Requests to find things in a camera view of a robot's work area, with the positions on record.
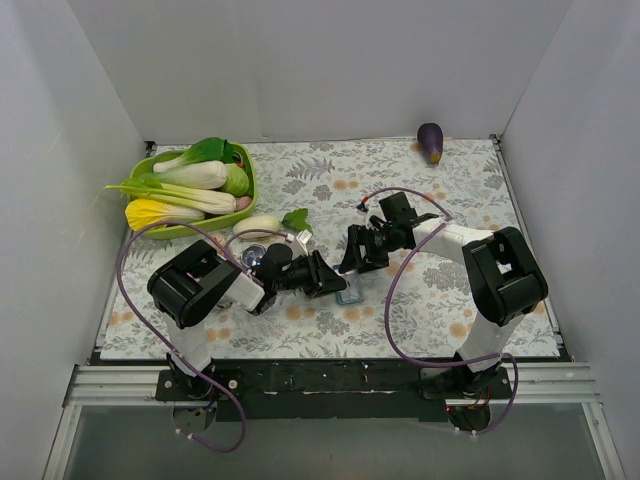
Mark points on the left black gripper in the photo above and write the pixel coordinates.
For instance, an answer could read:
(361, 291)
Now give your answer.
(314, 275)

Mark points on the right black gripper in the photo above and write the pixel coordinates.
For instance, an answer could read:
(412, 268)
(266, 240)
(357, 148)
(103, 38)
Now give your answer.
(364, 247)

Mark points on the blue rectangular pill box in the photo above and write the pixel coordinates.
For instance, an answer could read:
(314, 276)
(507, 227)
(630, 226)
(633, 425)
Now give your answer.
(353, 293)

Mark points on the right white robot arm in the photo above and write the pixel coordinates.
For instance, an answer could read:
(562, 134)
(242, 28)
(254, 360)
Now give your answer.
(505, 280)

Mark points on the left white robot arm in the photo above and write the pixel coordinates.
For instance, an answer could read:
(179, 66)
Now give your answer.
(187, 288)

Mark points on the white radish with leaves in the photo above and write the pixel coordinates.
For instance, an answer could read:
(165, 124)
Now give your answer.
(259, 226)

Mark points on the dark blue round pill case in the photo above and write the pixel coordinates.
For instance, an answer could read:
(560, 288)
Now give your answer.
(252, 255)

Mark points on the floral table mat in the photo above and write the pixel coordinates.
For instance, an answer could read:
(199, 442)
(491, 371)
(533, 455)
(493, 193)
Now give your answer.
(420, 305)

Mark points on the purple eggplant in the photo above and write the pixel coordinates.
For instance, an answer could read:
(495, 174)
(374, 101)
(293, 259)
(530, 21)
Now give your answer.
(430, 138)

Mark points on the white cap pill bottle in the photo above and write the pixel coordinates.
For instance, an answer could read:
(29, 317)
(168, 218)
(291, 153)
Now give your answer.
(224, 303)

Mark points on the pink radish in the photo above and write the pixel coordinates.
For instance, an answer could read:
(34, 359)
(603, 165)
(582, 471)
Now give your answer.
(242, 203)

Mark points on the light green cabbage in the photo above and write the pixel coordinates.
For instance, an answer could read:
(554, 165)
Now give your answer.
(237, 181)

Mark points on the green bok choy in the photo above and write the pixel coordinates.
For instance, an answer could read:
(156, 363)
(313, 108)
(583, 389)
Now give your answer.
(208, 149)

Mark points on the green plastic basket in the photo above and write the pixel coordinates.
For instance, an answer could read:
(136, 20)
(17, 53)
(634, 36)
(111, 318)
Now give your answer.
(210, 224)

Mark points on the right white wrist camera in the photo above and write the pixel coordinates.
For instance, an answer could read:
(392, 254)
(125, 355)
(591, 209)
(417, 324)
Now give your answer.
(367, 210)

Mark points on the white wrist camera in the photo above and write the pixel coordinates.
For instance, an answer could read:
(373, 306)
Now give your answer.
(298, 243)
(367, 210)

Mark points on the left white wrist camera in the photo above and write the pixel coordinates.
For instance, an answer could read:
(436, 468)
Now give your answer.
(298, 243)

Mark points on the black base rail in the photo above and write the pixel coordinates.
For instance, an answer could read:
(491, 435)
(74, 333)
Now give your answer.
(325, 389)

